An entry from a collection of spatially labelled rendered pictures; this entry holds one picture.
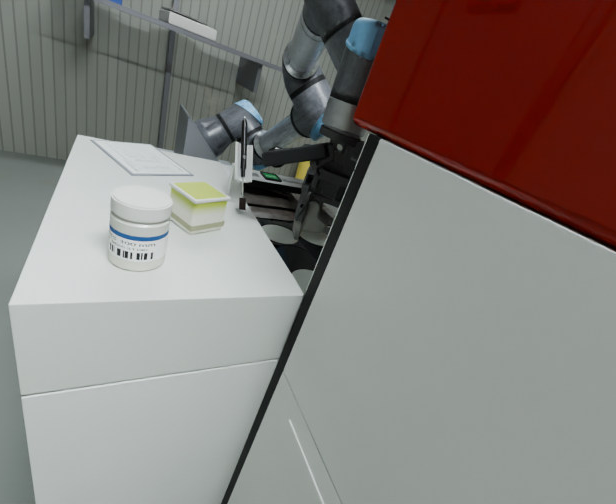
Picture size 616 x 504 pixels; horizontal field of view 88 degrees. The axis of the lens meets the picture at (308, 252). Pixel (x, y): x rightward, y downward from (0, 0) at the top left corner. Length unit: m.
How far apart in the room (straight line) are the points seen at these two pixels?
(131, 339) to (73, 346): 0.06
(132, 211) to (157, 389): 0.27
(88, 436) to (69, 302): 0.26
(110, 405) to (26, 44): 3.12
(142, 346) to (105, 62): 3.06
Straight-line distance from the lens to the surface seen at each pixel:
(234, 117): 1.33
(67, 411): 0.58
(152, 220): 0.44
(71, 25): 3.41
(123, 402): 0.58
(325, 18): 0.65
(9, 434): 1.51
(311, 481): 0.55
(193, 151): 1.30
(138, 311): 0.44
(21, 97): 3.54
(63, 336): 0.47
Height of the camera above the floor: 1.25
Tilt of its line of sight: 26 degrees down
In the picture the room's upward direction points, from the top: 21 degrees clockwise
